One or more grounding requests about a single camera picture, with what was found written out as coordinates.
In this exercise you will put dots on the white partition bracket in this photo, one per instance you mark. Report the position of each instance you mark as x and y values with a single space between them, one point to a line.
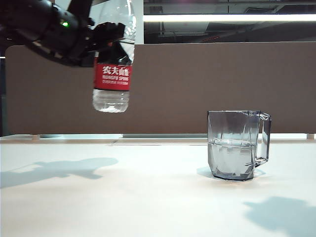
310 136
35 137

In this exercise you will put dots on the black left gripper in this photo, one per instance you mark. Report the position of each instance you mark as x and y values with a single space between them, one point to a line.
69 44

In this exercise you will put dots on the Nongfu Spring water bottle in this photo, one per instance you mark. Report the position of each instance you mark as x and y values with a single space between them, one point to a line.
112 79

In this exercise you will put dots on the brown desk partition panel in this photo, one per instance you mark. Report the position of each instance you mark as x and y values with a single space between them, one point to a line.
197 86

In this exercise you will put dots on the long white ceiling light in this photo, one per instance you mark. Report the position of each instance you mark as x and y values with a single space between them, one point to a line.
222 18

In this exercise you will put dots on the grey transparent plastic cup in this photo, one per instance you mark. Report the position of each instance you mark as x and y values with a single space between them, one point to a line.
232 153

